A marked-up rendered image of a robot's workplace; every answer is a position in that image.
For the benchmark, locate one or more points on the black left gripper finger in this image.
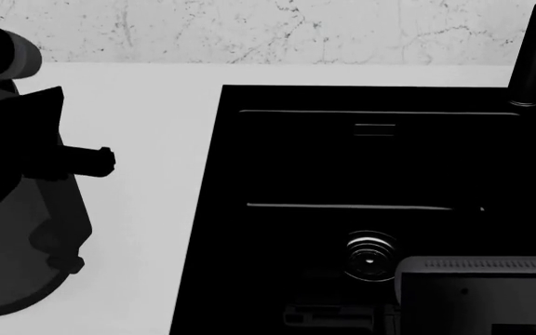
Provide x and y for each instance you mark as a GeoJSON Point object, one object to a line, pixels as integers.
{"type": "Point", "coordinates": [89, 161]}

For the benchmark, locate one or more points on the grey electric kettle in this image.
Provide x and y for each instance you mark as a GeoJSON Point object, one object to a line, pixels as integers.
{"type": "Point", "coordinates": [12, 244]}

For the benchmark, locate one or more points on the round metal sink drain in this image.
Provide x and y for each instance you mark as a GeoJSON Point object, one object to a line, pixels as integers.
{"type": "Point", "coordinates": [370, 256]}

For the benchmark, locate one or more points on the black kitchen sink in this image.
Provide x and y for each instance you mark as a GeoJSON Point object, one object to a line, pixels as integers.
{"type": "Point", "coordinates": [305, 167]}

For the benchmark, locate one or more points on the black sink faucet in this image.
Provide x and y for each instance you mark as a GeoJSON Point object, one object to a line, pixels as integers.
{"type": "Point", "coordinates": [535, 59]}

